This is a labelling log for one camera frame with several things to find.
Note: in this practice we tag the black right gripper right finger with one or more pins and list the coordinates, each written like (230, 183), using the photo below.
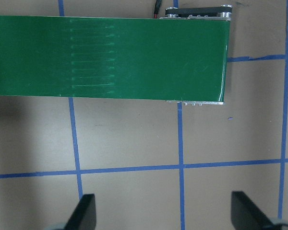
(245, 215)

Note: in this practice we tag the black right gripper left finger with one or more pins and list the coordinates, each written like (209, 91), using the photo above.
(84, 215)

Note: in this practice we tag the green conveyor belt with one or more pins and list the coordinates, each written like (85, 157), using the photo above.
(181, 57)

